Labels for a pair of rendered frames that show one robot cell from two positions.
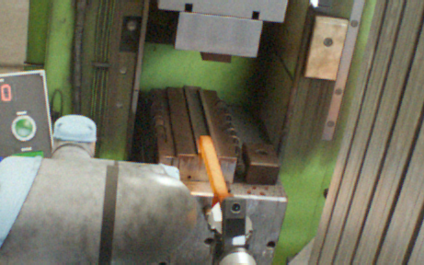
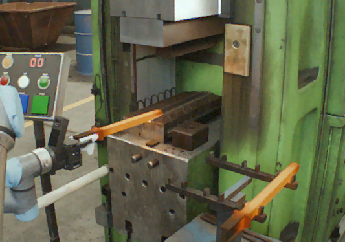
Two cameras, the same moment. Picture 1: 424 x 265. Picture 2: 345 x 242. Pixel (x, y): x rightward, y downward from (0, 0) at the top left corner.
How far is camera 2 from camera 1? 1.40 m
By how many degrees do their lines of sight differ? 41
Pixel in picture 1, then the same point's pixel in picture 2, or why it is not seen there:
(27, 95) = (50, 65)
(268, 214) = (175, 169)
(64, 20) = (96, 31)
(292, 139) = (226, 125)
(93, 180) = not seen: outside the picture
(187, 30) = (124, 29)
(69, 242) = not seen: outside the picture
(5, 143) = (32, 88)
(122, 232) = not seen: outside the picture
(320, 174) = (252, 158)
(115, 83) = (123, 72)
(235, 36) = (149, 32)
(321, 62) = (233, 60)
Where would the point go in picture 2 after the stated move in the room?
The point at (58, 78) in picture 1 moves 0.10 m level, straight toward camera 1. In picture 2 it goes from (97, 67) to (81, 72)
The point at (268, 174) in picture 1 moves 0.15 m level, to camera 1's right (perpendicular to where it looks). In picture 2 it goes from (184, 140) to (217, 153)
